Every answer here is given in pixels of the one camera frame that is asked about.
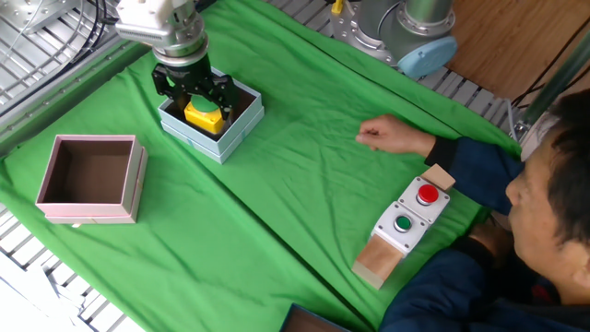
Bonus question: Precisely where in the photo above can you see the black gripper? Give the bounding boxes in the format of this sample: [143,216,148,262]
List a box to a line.
[150,53,241,122]

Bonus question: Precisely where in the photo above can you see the yellow box green mushroom button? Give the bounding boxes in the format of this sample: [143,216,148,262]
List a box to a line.
[183,94,227,136]

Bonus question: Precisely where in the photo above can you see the light blue cardboard box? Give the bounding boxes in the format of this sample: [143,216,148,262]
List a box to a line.
[157,66,266,166]

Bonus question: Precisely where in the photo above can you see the pink cardboard box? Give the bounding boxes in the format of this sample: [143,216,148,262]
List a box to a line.
[35,134,149,226]

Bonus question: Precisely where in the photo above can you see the right forearm blue sleeve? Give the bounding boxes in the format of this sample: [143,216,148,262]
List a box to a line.
[423,136,526,216]

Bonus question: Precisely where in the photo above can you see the dark blue cardboard box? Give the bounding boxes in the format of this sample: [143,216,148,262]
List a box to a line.
[279,302,354,332]

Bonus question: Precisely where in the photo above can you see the person right hand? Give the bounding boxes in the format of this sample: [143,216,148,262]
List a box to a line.
[355,113,437,159]

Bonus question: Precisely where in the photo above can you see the silver perforated metal plate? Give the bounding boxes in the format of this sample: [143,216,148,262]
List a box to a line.
[0,0,82,36]

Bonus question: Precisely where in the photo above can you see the white station green button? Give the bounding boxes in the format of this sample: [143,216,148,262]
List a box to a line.
[371,200,430,257]

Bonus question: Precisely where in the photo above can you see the red green button station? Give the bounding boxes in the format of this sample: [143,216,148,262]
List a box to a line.
[351,162,458,291]

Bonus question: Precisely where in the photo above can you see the white station red button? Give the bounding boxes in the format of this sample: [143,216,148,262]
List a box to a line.
[396,176,452,226]

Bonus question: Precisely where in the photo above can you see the white paper stack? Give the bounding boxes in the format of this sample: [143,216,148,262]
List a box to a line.
[0,251,87,332]

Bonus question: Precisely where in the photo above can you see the person body dark blue clothes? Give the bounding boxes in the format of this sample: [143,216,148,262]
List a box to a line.
[377,234,590,332]

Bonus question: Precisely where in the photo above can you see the person head black hair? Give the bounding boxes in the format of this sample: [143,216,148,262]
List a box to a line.
[504,89,590,305]

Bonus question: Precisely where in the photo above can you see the black cable bundle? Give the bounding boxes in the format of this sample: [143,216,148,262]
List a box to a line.
[64,0,120,65]

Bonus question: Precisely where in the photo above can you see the grey aluminium frame rail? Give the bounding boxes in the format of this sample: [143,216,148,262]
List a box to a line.
[0,34,153,158]

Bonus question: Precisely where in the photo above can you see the silver corner bracket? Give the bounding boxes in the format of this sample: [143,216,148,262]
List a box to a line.
[510,118,532,143]

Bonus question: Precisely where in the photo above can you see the black floor cable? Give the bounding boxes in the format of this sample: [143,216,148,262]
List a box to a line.
[510,18,590,108]

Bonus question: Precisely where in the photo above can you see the aluminium frame post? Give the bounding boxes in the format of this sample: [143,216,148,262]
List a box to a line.
[523,30,590,125]

